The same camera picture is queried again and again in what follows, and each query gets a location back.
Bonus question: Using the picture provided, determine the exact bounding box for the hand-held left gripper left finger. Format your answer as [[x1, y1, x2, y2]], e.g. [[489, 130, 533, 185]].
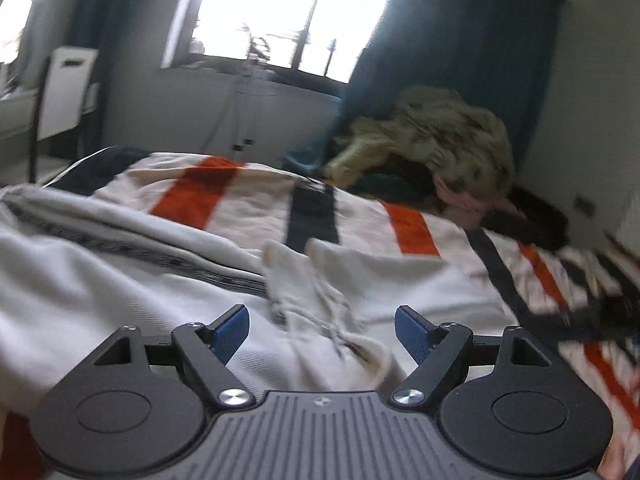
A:
[[92, 305, 256, 408]]

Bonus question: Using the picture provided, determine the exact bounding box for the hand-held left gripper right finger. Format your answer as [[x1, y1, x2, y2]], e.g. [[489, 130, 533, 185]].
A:
[[391, 305, 551, 408]]

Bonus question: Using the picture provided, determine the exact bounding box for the white garment with grey stripe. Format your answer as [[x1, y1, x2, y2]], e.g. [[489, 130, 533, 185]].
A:
[[0, 185, 516, 411]]

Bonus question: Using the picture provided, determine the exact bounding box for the beige furry clothes pile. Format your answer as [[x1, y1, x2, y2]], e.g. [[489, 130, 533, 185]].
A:
[[322, 85, 518, 211]]

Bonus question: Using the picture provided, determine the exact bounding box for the orange black white striped blanket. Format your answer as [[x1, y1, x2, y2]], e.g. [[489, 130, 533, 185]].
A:
[[0, 146, 640, 480]]

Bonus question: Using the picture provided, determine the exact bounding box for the dark cloth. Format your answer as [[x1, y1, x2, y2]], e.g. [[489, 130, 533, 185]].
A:
[[360, 160, 571, 251]]

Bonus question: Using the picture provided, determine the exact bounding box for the tripod stand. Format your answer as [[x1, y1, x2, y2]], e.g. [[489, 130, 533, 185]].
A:
[[207, 57, 273, 161]]

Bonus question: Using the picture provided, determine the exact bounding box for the white chair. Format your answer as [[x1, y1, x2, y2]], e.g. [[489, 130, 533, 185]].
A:
[[29, 46, 101, 181]]

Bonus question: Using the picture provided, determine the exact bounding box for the blue curtain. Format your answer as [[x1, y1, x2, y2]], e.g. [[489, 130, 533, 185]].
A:
[[67, 0, 148, 128], [337, 0, 571, 176]]

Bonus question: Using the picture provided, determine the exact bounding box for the window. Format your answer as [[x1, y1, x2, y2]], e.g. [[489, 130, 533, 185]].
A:
[[162, 0, 401, 83]]

